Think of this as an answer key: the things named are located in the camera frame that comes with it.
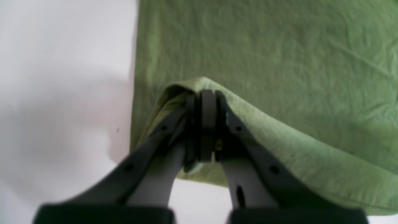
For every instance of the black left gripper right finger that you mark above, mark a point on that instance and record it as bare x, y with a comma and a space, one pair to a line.
262, 189

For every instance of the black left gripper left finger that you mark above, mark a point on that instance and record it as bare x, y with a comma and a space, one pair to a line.
137, 191

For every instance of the olive green T-shirt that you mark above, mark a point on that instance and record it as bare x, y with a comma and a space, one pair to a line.
315, 82

